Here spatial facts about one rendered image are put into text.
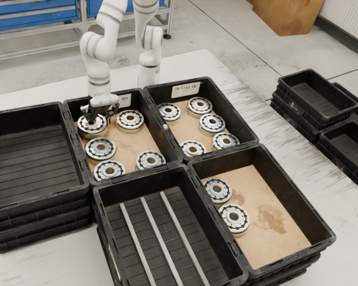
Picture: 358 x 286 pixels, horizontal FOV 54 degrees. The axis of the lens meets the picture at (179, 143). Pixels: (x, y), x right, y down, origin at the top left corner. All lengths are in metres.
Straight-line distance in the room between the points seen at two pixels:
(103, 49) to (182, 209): 0.54
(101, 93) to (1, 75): 1.99
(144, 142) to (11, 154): 0.45
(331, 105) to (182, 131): 1.25
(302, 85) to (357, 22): 1.81
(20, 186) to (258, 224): 0.76
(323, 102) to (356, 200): 0.94
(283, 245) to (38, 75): 2.40
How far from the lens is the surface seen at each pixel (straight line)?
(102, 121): 1.30
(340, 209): 1.52
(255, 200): 1.22
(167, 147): 1.20
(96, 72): 1.13
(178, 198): 1.16
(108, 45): 1.07
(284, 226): 1.20
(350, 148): 2.33
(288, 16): 4.00
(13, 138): 1.36
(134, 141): 1.30
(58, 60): 3.21
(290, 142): 1.66
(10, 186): 1.22
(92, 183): 1.05
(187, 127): 1.38
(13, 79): 3.04
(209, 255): 1.07
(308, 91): 2.42
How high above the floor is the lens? 1.77
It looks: 46 degrees down
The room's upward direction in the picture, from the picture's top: 11 degrees clockwise
